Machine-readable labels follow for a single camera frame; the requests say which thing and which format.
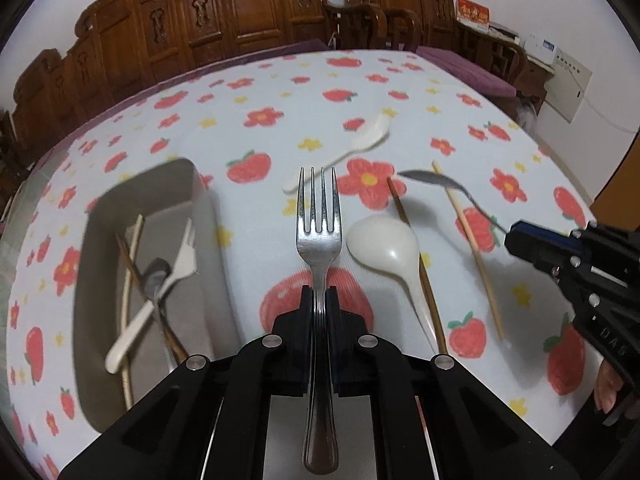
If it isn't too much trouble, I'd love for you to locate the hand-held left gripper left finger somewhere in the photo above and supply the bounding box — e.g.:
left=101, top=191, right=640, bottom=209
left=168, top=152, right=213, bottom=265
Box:
left=59, top=284, right=317, bottom=480

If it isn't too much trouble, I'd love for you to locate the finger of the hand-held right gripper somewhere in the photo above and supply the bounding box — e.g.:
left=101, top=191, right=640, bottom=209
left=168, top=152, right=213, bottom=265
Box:
left=504, top=231, right=571, bottom=283
left=515, top=220, right=585, bottom=251

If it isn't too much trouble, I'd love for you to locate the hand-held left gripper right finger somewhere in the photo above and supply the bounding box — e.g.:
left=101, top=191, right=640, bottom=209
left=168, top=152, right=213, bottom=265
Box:
left=324, top=286, right=585, bottom=480

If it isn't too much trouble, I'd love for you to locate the light wooden chopstick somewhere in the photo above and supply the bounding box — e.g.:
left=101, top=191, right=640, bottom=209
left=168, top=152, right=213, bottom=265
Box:
left=431, top=160, right=507, bottom=342
left=119, top=214, right=146, bottom=411

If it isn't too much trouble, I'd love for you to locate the metal tray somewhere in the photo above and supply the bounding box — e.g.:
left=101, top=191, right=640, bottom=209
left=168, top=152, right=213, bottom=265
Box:
left=72, top=157, right=242, bottom=435

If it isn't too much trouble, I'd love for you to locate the metal spoon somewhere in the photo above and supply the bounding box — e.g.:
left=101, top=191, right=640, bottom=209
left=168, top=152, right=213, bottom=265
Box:
left=142, top=257, right=178, bottom=363
left=397, top=168, right=512, bottom=235

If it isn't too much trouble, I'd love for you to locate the dark brown chopstick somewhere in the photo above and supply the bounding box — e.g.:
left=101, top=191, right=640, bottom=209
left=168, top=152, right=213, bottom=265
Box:
left=115, top=232, right=190, bottom=365
left=386, top=176, right=449, bottom=356

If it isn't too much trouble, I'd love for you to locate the white plastic fork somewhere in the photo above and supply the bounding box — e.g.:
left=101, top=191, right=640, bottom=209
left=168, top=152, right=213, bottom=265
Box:
left=104, top=217, right=199, bottom=374

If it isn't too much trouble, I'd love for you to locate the large white plastic spoon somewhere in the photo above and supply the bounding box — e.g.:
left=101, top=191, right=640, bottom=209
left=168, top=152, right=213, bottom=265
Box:
left=346, top=214, right=437, bottom=355

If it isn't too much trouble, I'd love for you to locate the metal fork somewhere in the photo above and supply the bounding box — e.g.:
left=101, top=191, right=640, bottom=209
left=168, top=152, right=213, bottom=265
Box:
left=295, top=166, right=344, bottom=476

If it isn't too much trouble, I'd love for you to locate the short white spoon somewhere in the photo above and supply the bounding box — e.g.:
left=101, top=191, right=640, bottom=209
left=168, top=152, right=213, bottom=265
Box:
left=282, top=112, right=392, bottom=196

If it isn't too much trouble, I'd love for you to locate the person's right hand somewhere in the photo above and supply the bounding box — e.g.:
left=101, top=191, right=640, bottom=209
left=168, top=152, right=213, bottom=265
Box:
left=592, top=359, right=635, bottom=415

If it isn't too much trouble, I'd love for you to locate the clear plastic bag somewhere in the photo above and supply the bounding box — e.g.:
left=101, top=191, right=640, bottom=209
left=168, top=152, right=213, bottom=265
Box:
left=515, top=95, right=541, bottom=136

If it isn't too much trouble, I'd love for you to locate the purple armchair cushion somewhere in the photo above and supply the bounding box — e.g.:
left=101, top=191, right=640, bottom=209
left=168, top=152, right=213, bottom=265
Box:
left=416, top=45, right=517, bottom=100

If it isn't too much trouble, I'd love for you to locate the white electronic device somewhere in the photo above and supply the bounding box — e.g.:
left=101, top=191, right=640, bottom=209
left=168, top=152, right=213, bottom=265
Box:
left=524, top=34, right=557, bottom=63

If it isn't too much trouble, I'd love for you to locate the wooden side table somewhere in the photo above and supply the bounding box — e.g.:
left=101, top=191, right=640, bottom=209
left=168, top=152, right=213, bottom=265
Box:
left=457, top=19, right=532, bottom=83

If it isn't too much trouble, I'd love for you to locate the red box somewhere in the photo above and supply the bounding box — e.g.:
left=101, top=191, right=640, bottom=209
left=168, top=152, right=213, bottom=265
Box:
left=456, top=0, right=490, bottom=30

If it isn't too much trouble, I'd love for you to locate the carved wooden armchair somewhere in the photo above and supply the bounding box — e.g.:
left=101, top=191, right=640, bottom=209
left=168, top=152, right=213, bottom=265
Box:
left=325, top=0, right=528, bottom=86

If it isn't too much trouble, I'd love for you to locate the strawberry printed tablecloth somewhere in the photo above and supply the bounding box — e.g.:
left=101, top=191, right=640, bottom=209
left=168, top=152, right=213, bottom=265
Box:
left=0, top=49, right=601, bottom=480

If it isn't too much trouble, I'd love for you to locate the purple sofa cushion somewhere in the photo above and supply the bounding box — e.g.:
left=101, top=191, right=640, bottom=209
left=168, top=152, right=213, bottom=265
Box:
left=190, top=37, right=335, bottom=82

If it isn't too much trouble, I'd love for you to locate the carved wooden sofa bench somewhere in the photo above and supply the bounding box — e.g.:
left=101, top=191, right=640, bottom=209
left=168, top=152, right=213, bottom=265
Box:
left=0, top=0, right=388, bottom=196

